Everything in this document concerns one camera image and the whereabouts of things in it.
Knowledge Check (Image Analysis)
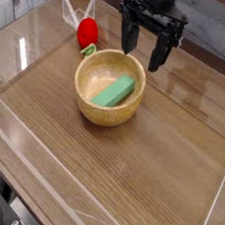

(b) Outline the wooden bowl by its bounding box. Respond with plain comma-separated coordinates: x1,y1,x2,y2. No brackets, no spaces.
74,49,147,127

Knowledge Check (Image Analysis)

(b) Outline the red plush fruit green leaf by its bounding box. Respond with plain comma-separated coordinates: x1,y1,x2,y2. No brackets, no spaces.
77,18,99,57

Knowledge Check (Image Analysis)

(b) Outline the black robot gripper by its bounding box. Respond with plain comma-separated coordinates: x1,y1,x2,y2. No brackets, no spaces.
120,0,188,72

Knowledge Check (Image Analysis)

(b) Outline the black table leg bracket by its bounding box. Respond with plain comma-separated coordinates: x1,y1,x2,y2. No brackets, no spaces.
0,182,21,225

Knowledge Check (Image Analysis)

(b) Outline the green rectangular block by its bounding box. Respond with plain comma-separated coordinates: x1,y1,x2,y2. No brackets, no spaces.
91,75,136,107

